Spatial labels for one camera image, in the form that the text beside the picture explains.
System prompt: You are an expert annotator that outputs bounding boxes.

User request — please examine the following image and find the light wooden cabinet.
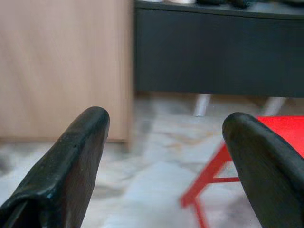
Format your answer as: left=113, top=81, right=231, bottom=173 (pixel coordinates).
left=0, top=0, right=135, bottom=151

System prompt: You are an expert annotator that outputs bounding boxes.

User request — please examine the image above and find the black table with white legs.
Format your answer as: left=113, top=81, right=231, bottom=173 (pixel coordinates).
left=134, top=0, right=304, bottom=117

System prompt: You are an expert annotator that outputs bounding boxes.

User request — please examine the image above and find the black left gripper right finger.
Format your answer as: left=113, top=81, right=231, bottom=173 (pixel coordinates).
left=222, top=112, right=304, bottom=228

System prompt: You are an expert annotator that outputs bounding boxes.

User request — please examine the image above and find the red metal stool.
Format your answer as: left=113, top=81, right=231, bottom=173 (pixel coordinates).
left=180, top=114, right=304, bottom=228

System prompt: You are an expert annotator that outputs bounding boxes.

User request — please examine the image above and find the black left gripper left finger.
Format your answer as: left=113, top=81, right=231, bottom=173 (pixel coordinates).
left=0, top=106, right=111, bottom=228

